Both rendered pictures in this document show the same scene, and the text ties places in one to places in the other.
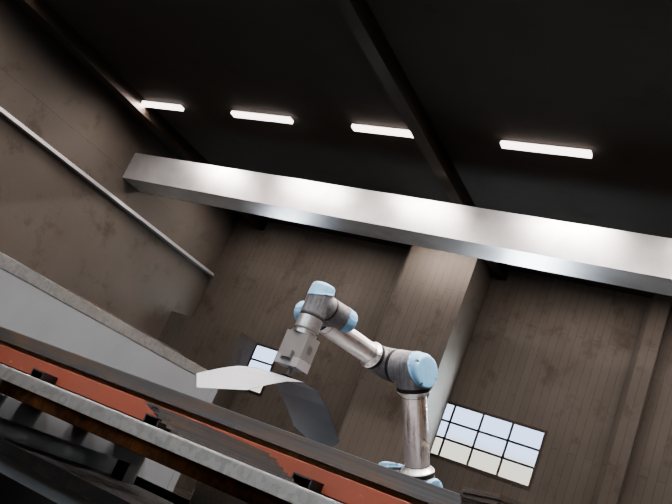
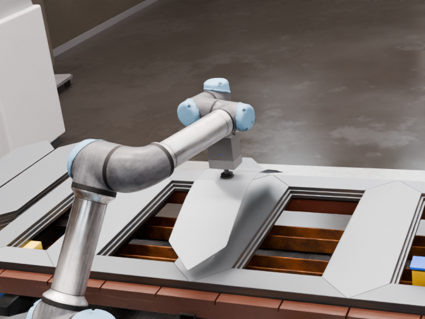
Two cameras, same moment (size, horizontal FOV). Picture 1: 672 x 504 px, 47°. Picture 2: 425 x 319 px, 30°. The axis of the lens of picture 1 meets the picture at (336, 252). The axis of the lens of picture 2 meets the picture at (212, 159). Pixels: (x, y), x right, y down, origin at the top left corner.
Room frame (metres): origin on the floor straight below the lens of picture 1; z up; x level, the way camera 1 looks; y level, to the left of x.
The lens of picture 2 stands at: (4.47, -0.46, 1.97)
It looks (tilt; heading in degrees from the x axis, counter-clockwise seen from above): 22 degrees down; 169
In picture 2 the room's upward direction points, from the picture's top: 7 degrees counter-clockwise
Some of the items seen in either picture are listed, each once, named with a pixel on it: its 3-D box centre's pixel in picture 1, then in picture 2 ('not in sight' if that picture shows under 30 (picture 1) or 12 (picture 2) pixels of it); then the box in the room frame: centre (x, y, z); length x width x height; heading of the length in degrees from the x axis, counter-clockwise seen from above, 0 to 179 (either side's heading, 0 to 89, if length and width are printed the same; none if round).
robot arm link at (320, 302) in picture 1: (318, 301); (217, 98); (2.27, -0.01, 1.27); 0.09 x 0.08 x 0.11; 129
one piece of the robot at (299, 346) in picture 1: (295, 347); (226, 146); (2.26, 0.00, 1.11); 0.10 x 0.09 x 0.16; 142
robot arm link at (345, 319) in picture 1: (335, 315); (202, 110); (2.35, -0.07, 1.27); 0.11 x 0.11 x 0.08; 39
